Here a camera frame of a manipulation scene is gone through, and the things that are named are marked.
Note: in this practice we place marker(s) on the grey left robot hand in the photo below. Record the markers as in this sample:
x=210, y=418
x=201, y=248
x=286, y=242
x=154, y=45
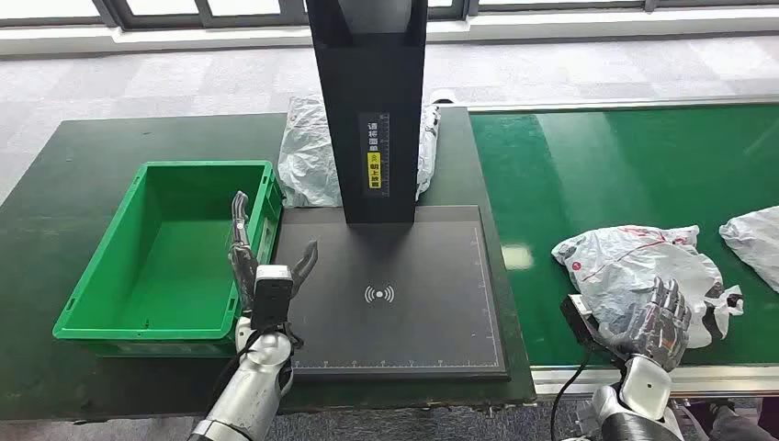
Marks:
x=242, y=268

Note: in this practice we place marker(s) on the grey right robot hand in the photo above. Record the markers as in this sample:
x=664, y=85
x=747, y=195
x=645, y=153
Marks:
x=660, y=332

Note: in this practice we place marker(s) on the white parcel bag red print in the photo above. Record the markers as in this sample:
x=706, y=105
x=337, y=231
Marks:
x=627, y=268

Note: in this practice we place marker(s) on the plain grey parcel bag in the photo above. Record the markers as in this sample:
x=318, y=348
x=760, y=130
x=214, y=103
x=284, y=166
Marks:
x=757, y=240

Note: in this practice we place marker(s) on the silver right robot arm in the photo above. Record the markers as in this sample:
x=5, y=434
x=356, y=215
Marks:
x=645, y=389

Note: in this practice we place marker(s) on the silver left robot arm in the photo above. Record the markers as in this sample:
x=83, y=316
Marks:
x=255, y=383

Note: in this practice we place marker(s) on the grey crumpled parcel bag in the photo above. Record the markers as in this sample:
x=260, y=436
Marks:
x=307, y=158

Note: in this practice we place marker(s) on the green conveyor belt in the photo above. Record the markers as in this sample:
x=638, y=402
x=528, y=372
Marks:
x=608, y=170

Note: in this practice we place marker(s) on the green plastic crate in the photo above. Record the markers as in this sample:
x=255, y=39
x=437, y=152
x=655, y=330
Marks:
x=164, y=268

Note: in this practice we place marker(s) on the black scanner column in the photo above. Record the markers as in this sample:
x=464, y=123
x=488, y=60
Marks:
x=371, y=79

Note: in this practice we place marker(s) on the white round cap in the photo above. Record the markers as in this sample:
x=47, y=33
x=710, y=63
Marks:
x=443, y=96

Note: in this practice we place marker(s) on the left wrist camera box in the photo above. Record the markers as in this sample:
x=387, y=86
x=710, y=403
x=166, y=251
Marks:
x=272, y=298

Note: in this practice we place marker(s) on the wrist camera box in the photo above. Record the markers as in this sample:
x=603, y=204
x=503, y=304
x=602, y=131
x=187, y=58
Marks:
x=581, y=322
x=272, y=298

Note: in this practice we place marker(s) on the aluminium conveyor frame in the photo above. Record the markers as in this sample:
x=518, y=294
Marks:
x=718, y=378

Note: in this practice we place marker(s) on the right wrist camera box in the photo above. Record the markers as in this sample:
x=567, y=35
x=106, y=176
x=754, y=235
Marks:
x=581, y=322

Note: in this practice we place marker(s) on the black scanner base plate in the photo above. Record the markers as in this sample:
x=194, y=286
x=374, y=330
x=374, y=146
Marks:
x=426, y=329

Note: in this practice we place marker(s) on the dark window frame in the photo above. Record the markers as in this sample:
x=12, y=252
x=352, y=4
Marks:
x=115, y=12

